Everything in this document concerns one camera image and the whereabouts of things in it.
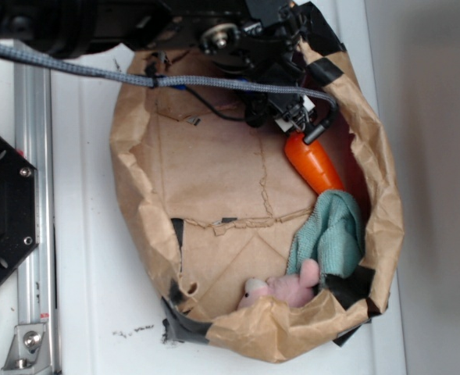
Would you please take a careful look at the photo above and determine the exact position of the teal microfibre cloth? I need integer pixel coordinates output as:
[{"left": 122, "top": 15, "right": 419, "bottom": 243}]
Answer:
[{"left": 286, "top": 190, "right": 365, "bottom": 286}]

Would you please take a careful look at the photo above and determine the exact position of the orange toy carrot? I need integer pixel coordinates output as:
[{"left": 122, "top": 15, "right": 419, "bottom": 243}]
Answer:
[{"left": 284, "top": 132, "right": 344, "bottom": 195}]

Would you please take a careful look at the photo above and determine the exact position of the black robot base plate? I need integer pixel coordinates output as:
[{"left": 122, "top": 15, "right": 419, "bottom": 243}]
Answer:
[{"left": 0, "top": 137, "right": 37, "bottom": 286}]

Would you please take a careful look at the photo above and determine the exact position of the metal corner bracket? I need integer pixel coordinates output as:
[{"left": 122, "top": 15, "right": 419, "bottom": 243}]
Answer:
[{"left": 0, "top": 323, "right": 53, "bottom": 375}]

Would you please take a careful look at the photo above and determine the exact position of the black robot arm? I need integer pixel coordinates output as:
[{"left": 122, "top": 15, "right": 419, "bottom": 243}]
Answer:
[{"left": 0, "top": 1, "right": 339, "bottom": 142}]

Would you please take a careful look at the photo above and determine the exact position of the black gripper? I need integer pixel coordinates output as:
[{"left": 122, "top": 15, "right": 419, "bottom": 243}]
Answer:
[{"left": 198, "top": 1, "right": 331, "bottom": 135}]

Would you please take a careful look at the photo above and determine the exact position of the aluminium extrusion rail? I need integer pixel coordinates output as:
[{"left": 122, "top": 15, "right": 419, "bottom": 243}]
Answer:
[{"left": 14, "top": 64, "right": 61, "bottom": 374}]

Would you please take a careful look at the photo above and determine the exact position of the brown paper bag bin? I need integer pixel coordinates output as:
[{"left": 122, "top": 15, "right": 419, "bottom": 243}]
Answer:
[{"left": 110, "top": 7, "right": 404, "bottom": 363}]

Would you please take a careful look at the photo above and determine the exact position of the grey braided cable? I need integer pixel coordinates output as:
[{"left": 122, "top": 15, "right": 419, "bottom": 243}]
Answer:
[{"left": 0, "top": 37, "right": 339, "bottom": 145}]

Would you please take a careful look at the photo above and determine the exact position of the pink plush bunny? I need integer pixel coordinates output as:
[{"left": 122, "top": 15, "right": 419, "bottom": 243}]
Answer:
[{"left": 237, "top": 259, "right": 320, "bottom": 309}]

